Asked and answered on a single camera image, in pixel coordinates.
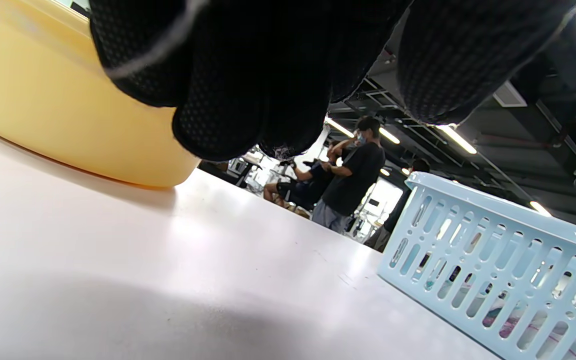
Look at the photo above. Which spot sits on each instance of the light blue plastic basket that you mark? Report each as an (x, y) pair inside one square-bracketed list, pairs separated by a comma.
[(468, 200)]

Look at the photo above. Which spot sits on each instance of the rows of long ceiling lights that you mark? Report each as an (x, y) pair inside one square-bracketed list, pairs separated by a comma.
[(455, 139)]

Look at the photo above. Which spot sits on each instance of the person's left hand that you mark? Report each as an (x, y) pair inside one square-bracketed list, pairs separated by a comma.
[(268, 60)]

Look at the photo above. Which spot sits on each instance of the white pink-trimmed sock pair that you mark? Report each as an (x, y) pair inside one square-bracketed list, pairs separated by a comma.
[(510, 327)]

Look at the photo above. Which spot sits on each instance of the yellow plastic basin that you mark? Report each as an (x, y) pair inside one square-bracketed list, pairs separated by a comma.
[(43, 100)]

